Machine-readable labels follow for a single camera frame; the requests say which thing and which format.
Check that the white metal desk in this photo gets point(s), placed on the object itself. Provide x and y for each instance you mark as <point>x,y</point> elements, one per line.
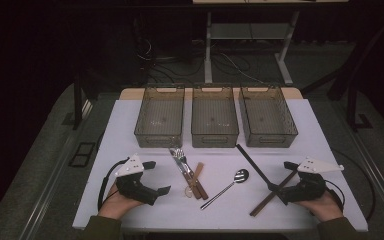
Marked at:
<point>208,60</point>

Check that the black floor frame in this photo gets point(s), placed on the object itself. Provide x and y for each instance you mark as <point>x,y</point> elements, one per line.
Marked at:
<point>76,161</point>

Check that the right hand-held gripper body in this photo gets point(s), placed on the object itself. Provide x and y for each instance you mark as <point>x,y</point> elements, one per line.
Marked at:
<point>308,188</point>

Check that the person's left hand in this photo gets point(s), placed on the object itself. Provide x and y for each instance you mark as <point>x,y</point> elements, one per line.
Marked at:
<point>116,205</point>

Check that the white table sheet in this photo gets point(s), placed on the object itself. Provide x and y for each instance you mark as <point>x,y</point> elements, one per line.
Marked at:
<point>230,213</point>

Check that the transparent brown plastic bin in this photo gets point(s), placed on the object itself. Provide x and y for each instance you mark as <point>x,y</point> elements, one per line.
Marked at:
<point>266,116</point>
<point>161,113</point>
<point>213,113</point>

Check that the person's right hand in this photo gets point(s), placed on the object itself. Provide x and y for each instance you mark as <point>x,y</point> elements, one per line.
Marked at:
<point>323,208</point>

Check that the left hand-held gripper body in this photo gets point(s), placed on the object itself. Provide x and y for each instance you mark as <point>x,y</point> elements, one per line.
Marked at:
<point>130,166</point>

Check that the black chopstick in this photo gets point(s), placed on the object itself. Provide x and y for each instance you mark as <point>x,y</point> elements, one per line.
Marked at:
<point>253,164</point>

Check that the black metal stand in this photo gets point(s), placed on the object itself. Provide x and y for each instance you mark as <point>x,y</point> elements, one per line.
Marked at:
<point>351,106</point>
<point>77,100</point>

